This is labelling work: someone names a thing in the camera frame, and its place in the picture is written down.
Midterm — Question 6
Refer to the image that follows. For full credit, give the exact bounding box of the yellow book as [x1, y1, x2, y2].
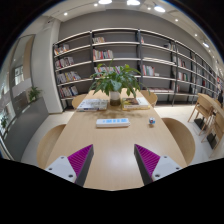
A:
[121, 104, 151, 111]

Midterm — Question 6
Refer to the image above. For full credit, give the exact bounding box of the leafy background potted plant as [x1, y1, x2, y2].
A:
[27, 85, 43, 104]

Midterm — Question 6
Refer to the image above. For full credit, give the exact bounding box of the round-backed wooden chair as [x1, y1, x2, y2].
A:
[36, 123, 67, 170]
[71, 93, 88, 110]
[161, 116, 197, 167]
[139, 89, 159, 108]

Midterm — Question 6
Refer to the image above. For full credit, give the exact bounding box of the picture cover white book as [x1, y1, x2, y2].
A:
[121, 96, 150, 108]

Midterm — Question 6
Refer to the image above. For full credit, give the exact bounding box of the green potted plant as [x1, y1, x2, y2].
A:
[88, 59, 144, 107]

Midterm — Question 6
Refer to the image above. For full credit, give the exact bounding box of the group of wooden slat chairs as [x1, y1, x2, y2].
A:
[186, 92, 224, 159]

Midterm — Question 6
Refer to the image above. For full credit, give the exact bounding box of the group of ceiling lights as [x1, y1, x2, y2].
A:
[61, 0, 211, 49]

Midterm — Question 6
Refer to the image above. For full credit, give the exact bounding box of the pale cover book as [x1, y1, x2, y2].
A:
[76, 98, 110, 112]

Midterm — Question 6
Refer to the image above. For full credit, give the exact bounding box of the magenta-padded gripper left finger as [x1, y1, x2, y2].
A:
[44, 143, 95, 187]

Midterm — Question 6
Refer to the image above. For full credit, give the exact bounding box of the grey shelf unit with books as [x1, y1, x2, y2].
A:
[52, 27, 224, 108]

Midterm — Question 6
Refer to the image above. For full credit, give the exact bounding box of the white power strip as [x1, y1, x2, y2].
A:
[95, 117, 131, 129]

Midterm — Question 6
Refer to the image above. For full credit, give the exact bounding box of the small background potted plant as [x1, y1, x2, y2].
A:
[0, 114, 8, 131]

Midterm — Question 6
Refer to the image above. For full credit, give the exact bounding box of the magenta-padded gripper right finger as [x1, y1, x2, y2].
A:
[133, 143, 183, 186]

